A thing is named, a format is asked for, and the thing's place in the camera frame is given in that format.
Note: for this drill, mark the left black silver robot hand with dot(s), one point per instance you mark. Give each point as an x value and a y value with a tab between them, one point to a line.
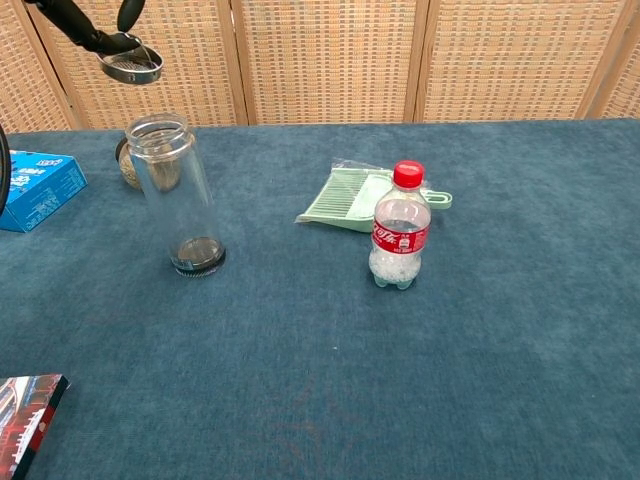
75	25

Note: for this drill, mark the round metal strainer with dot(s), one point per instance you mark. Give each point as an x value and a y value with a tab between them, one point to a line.
131	70

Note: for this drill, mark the clear glass jar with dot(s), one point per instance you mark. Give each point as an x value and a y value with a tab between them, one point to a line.
172	200

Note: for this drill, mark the woven bamboo screen panel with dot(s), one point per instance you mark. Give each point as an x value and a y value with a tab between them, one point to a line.
175	75
510	60
627	90
325	60
25	90

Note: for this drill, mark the round glass jar black lid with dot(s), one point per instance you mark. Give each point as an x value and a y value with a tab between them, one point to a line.
127	170

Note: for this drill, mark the blue cookie box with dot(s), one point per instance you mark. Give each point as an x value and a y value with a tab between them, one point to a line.
45	190

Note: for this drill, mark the green plastic dustpan in bag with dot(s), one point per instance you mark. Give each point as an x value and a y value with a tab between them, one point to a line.
340	200

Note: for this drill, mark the small cola bottle red cap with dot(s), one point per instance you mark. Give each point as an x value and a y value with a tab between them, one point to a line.
400	240

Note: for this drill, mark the red black printed booklet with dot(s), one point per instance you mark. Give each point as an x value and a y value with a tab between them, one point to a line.
25	420

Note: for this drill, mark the blue carpet table cloth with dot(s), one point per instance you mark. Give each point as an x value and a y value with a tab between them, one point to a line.
450	350

